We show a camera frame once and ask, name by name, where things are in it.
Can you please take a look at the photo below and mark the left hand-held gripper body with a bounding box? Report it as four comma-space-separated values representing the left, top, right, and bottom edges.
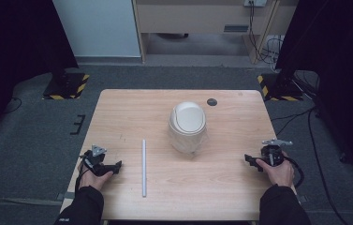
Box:
81, 144, 115, 176

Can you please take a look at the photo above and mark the beige wooden cabinet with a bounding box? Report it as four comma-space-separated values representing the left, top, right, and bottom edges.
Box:
131, 0, 300, 65

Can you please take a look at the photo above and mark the black stand base striped edge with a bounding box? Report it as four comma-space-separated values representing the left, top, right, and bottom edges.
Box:
41, 72, 91, 101
257, 72, 304, 102

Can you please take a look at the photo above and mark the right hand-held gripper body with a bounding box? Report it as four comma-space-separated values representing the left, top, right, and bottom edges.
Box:
256, 139, 294, 167

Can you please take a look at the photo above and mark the person's left hand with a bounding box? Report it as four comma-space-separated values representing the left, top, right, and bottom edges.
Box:
78, 157, 115, 191

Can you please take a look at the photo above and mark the person's right hand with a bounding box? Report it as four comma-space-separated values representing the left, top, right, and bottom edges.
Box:
255, 151, 296, 188

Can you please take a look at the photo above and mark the right hand-held gripper cable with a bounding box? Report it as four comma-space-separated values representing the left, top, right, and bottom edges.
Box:
285, 156, 305, 189

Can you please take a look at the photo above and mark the black curtain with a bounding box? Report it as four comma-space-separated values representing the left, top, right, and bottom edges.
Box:
0, 0, 80, 144
274, 0, 353, 186

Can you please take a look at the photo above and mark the left hand-held gripper cable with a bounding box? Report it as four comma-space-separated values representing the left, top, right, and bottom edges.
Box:
74, 154, 88, 195

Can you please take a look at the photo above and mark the white swing-lid trash can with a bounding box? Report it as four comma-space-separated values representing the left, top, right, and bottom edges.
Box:
168, 100, 210, 155

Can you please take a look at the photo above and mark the bundle of black cables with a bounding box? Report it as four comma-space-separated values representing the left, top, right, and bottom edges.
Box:
247, 0, 286, 73

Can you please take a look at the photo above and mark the white straw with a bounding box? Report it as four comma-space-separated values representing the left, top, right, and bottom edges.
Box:
141, 139, 148, 199

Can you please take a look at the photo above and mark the hand-held gripper cable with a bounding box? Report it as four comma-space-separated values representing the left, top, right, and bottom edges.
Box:
285, 156, 305, 189
74, 154, 88, 195

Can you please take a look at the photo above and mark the black floor cable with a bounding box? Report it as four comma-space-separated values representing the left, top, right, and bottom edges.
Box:
2, 97, 22, 114
271, 106, 350, 225

